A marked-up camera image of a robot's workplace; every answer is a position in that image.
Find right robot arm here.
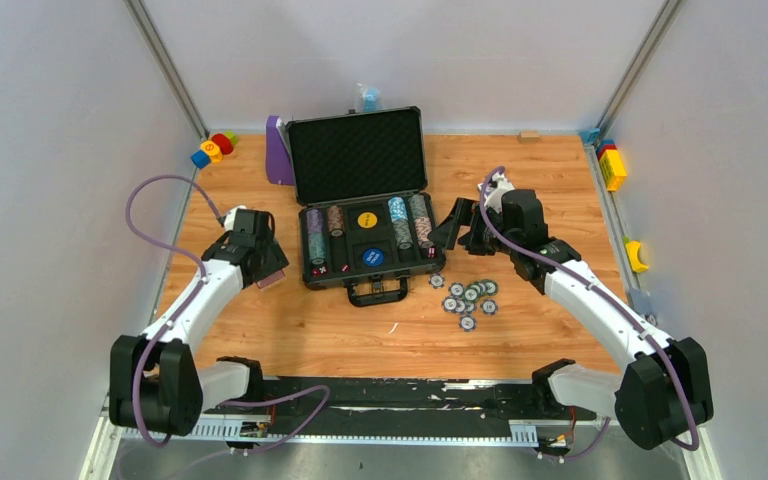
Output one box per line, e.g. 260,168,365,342
429,189,714,450

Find loose chip right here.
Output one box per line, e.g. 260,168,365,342
480,299,499,316

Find yellow red toy brick block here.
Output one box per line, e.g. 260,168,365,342
596,140,628,192

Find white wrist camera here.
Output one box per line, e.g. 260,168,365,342
221,205,247,231
483,173,515,214

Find brown poker chip stack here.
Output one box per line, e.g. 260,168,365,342
327,205,345,237

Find light blue bottle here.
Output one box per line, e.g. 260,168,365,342
357,84,382,113

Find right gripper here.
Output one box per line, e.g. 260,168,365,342
427,198,518,257

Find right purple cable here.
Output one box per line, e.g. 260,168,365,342
478,165,701,463

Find dark green poker chip stack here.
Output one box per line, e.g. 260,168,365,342
408,194,429,220

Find black poker set case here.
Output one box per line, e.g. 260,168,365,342
286,106,446,307

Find red playing card deck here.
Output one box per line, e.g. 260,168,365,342
255,269,286,290

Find blue small blind button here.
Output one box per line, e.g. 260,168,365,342
361,248,385,267

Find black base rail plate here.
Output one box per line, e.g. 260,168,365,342
200,376,597,423

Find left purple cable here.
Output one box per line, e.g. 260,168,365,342
124,174,331,458

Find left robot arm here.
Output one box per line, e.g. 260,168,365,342
108,207,289,436

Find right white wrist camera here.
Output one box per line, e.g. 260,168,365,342
483,173,515,214

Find purple stand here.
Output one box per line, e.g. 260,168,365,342
265,115,295,186

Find loose chip top left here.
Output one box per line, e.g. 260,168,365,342
449,282,465,298

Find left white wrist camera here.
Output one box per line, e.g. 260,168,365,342
221,205,247,231

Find yellow big blind button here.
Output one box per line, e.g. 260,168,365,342
356,211,379,229

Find teal poker chip stack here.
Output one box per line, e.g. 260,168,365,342
307,232,327,266

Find loose chip front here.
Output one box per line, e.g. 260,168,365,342
458,315,477,332

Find purple poker chip stack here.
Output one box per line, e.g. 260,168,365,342
306,208,325,235

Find loose chip near handle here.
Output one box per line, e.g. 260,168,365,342
428,273,445,289

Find red die pair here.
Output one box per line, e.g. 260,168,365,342
312,265,329,276

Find coloured toy cylinders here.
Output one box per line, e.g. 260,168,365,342
190,131,239,169

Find yellow curved toy piece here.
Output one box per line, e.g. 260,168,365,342
623,237,650,274

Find pink white poker chip stack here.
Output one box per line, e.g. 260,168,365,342
414,216,434,249

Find light blue poker chip stack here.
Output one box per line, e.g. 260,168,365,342
388,196,408,222

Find small wooden block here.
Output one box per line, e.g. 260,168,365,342
518,130,541,143

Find purple cable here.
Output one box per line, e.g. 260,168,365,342
478,165,701,463
124,174,331,458

